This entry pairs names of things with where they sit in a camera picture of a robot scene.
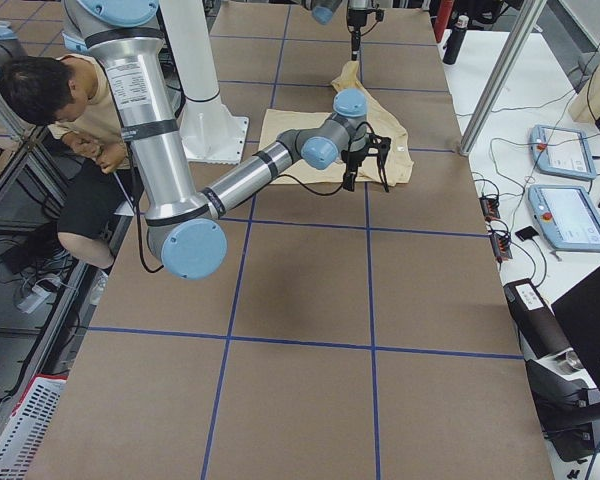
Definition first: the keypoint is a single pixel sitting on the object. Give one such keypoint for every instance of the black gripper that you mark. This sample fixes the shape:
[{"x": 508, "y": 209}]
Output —
[
  {"x": 352, "y": 160},
  {"x": 355, "y": 31}
]

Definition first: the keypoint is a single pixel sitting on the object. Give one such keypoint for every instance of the beige long-sleeve printed shirt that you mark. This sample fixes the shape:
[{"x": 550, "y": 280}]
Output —
[{"x": 399, "y": 164}]

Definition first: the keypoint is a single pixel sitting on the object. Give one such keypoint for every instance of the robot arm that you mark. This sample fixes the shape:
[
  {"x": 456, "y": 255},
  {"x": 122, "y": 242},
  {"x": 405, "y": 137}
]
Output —
[
  {"x": 158, "y": 61},
  {"x": 323, "y": 12}
]

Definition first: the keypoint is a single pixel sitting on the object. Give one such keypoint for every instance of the red bottle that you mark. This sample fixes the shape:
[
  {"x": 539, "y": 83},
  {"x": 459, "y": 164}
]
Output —
[{"x": 443, "y": 15}]

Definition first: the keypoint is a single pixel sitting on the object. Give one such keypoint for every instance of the black water bottle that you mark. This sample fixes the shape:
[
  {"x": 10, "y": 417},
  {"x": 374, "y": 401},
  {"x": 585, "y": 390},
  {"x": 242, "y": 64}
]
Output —
[{"x": 455, "y": 40}]

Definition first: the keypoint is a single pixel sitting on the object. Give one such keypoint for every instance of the far blue teach pendant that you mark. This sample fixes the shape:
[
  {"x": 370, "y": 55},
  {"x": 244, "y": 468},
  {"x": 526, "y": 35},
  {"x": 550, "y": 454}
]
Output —
[{"x": 563, "y": 152}]

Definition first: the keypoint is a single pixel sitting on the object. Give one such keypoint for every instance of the blue teach pendant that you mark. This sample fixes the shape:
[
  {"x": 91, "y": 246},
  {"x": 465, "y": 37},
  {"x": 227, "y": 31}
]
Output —
[
  {"x": 566, "y": 216},
  {"x": 563, "y": 152}
]

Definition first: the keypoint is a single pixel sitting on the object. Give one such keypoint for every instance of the near blue teach pendant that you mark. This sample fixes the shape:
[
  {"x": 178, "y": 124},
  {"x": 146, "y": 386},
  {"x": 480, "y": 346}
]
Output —
[{"x": 566, "y": 216}]

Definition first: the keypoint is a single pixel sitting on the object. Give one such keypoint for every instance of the black box device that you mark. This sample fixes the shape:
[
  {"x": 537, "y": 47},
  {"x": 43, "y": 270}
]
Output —
[{"x": 534, "y": 318}]

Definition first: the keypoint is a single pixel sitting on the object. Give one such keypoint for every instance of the black monitor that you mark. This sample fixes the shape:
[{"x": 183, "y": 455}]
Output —
[{"x": 578, "y": 314}]

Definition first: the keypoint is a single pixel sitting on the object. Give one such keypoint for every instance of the person in beige shirt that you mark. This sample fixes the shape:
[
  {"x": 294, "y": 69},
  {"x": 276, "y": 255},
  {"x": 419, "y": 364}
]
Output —
[{"x": 71, "y": 96}]

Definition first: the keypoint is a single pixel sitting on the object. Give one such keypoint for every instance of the white power strip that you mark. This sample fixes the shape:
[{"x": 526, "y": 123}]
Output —
[{"x": 37, "y": 296}]

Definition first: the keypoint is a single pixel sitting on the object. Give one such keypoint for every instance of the white perforated basket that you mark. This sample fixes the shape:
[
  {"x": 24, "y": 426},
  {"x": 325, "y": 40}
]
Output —
[{"x": 28, "y": 424}]

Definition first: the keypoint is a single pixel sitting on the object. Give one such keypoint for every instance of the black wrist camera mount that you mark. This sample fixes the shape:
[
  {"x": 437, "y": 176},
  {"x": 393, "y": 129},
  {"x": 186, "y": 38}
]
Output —
[{"x": 380, "y": 148}]

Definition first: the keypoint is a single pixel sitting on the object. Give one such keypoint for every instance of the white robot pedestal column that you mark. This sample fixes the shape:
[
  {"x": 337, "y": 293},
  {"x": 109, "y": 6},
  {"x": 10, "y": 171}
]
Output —
[{"x": 209, "y": 132}]

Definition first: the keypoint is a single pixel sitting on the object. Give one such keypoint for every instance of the grey aluminium frame post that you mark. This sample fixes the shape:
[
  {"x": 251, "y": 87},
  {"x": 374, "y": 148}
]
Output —
[{"x": 523, "y": 26}]

